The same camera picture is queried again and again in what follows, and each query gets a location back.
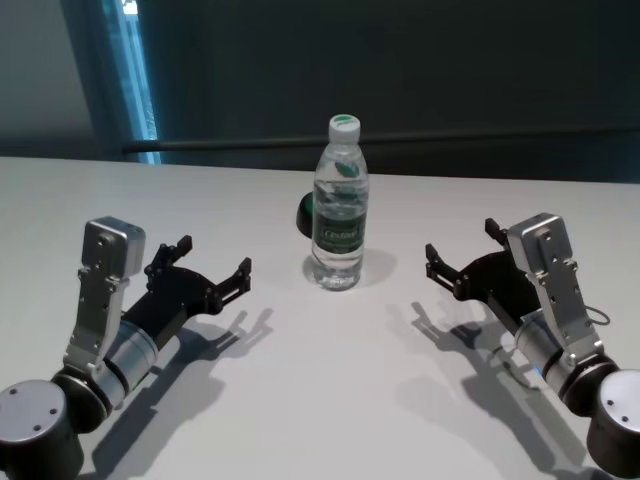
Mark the green YES button black base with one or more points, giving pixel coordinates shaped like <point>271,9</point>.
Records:
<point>303,215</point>

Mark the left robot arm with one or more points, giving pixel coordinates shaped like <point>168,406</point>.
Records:
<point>45,415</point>

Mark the grey horizontal rail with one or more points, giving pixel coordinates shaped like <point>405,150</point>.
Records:
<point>225,145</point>

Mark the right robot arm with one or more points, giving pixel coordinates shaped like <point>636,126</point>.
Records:
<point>590,390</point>

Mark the clear Cestbon water bottle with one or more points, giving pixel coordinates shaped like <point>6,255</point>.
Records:
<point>338,235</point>

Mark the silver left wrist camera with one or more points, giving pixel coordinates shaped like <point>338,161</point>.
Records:
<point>105,280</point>

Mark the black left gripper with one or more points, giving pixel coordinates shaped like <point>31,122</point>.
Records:
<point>172,300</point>

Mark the narrow bright window strip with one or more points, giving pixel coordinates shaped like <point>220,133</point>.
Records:
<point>137,75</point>

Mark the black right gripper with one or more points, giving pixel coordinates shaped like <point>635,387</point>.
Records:
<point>495,285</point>

